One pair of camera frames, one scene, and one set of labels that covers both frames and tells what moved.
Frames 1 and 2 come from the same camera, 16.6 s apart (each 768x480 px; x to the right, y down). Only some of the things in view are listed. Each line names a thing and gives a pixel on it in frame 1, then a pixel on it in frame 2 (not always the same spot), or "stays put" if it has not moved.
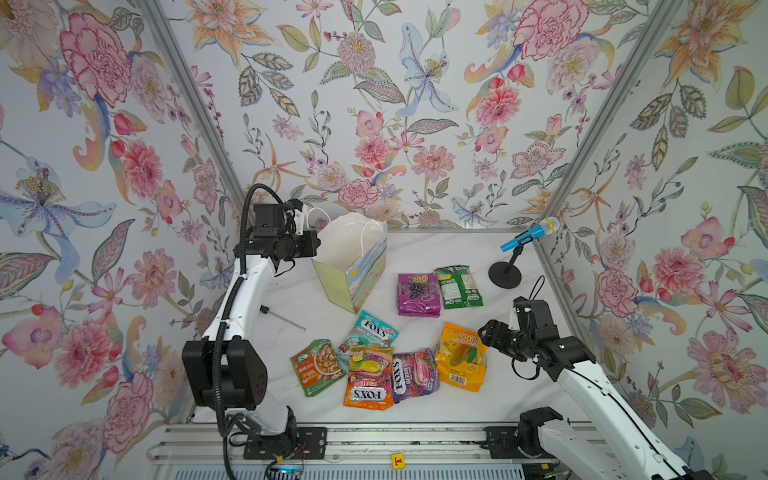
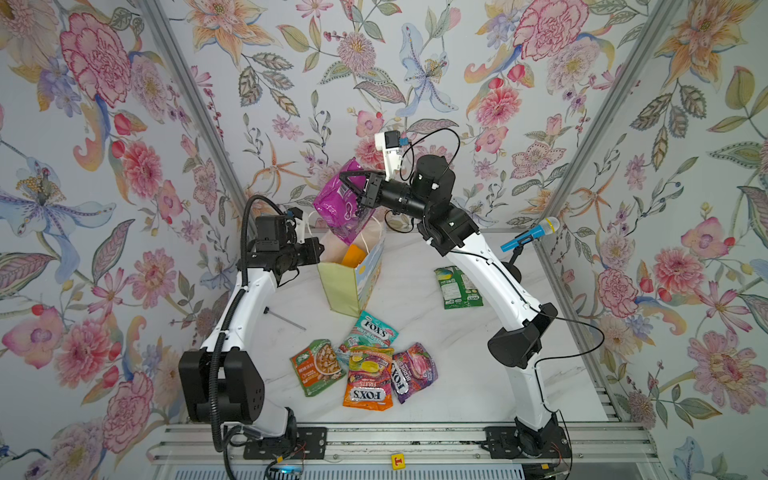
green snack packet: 458,287 stays put
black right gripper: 494,332 to 377,193
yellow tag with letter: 398,461 stays put
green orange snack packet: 317,366 stays put
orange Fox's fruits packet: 370,379 stays put
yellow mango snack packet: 461,358 to 353,256
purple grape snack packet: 418,295 to 336,204
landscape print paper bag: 350,262 stays put
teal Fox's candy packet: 369,330 stays put
